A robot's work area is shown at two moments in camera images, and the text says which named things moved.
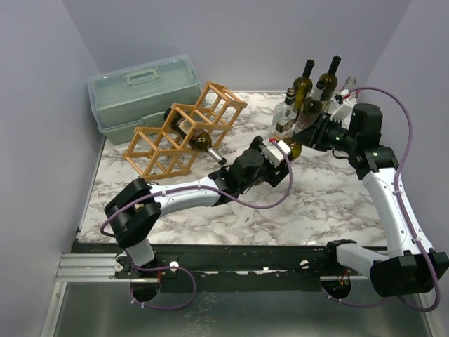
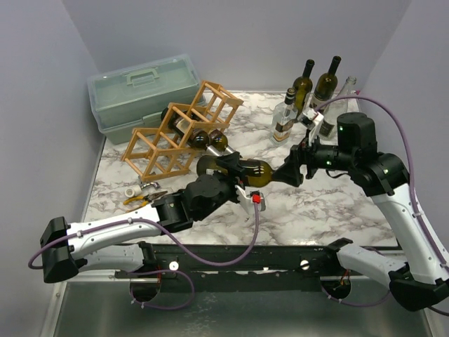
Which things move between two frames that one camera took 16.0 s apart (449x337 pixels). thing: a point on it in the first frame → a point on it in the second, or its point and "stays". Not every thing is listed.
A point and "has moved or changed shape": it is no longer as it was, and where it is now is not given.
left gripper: x=271 y=176 → x=235 y=171
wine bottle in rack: x=199 y=140 stays
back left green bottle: x=302 y=86 stays
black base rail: x=229 y=268 stays
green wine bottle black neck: x=310 y=109 → x=210 y=165
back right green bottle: x=330 y=78 stays
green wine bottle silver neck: x=295 y=147 has moved or changed shape
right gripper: x=316 y=131 → x=300 y=164
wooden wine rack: x=169 y=150 stays
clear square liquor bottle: x=284 y=117 stays
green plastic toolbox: x=139 y=95 stays
